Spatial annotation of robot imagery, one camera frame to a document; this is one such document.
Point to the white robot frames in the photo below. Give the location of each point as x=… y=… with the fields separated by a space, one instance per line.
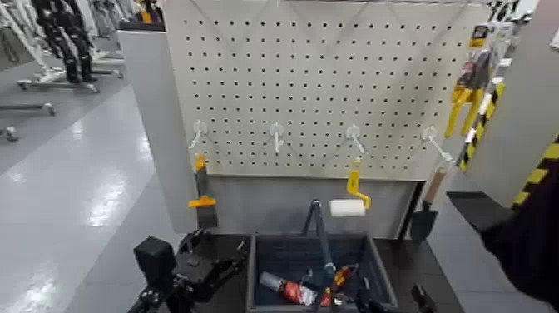
x=109 y=22

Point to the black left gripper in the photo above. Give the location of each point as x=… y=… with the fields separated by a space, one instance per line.
x=194 y=275

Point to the white pegboard hook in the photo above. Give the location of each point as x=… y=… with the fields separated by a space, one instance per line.
x=352 y=130
x=199 y=128
x=429 y=132
x=276 y=129

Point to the white perforated pegboard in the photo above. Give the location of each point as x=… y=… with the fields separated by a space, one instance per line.
x=305 y=87

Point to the yellow black product card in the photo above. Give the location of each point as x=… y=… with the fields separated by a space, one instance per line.
x=479 y=36

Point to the grey pillar with hazard tape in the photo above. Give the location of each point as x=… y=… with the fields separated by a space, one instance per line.
x=524 y=109

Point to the red yellow screwdriver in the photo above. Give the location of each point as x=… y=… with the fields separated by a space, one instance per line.
x=343 y=276

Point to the grey caster wheel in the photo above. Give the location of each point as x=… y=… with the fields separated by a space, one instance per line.
x=11 y=134

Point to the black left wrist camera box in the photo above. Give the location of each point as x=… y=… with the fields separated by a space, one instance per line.
x=153 y=260

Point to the dark grey crate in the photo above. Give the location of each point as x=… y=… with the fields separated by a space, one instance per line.
x=292 y=258

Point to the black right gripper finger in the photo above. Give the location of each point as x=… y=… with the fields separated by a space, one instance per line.
x=366 y=302
x=424 y=301

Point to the grey wheeled stand leg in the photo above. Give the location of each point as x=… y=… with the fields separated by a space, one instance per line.
x=30 y=107

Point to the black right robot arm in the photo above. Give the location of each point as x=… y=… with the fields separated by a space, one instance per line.
x=528 y=244

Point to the yellow black machine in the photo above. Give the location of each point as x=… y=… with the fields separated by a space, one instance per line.
x=147 y=15

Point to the black humanoid robot on stand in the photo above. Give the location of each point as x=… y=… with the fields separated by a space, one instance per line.
x=65 y=39

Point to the grey red spray can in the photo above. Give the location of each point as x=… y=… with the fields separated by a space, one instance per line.
x=292 y=290

